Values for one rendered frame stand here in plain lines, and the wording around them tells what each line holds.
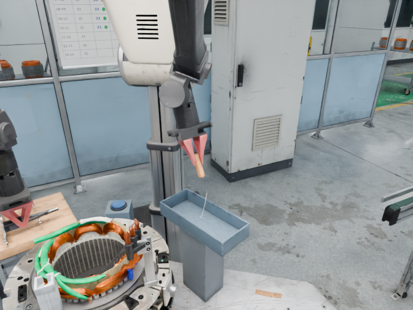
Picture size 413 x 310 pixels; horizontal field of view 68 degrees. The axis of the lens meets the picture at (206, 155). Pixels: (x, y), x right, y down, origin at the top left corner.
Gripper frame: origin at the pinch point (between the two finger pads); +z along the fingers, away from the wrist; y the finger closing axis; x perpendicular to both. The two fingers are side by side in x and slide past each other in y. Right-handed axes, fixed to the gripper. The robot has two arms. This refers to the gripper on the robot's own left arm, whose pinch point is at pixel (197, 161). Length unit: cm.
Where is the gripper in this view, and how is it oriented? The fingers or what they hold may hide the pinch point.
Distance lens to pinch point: 76.9
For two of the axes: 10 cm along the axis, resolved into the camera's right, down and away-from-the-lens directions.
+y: 9.2, -2.7, 2.8
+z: 2.3, 9.6, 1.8
